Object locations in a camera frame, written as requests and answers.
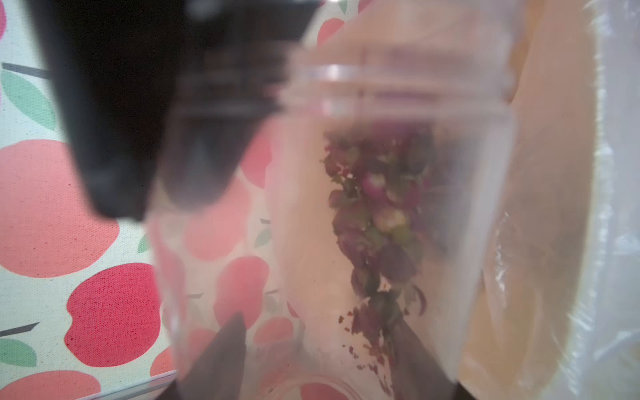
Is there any clear jar of rosebuds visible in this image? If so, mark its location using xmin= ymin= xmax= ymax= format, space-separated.
xmin=149 ymin=44 xmax=507 ymax=399

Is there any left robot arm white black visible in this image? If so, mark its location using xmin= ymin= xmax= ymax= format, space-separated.
xmin=28 ymin=1 xmax=483 ymax=399

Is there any cream trash bin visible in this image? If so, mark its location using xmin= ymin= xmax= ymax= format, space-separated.
xmin=317 ymin=1 xmax=596 ymax=399

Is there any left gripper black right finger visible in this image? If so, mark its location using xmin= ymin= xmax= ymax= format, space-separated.
xmin=390 ymin=320 xmax=474 ymax=400

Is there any left aluminium corner post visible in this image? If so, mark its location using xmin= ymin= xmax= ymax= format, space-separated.
xmin=79 ymin=371 xmax=178 ymax=400

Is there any pink plastic bin liner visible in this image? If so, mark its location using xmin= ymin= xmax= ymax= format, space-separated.
xmin=539 ymin=1 xmax=639 ymax=399

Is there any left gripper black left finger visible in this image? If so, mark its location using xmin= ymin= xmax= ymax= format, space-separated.
xmin=156 ymin=313 xmax=247 ymax=400

